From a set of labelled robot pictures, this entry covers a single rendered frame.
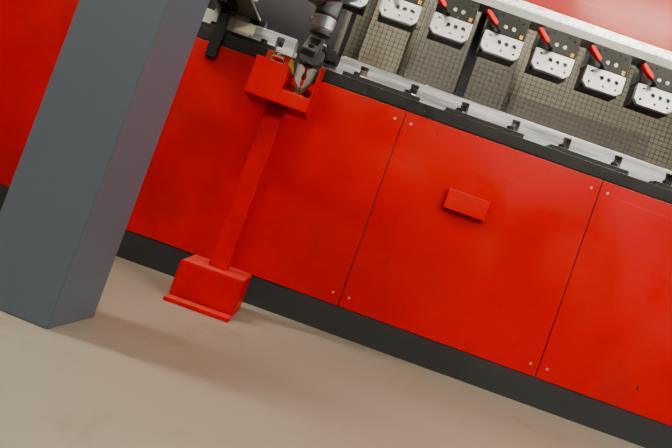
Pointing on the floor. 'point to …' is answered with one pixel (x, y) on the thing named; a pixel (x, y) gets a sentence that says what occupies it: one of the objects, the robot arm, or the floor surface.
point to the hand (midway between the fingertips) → (299, 89)
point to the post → (470, 58)
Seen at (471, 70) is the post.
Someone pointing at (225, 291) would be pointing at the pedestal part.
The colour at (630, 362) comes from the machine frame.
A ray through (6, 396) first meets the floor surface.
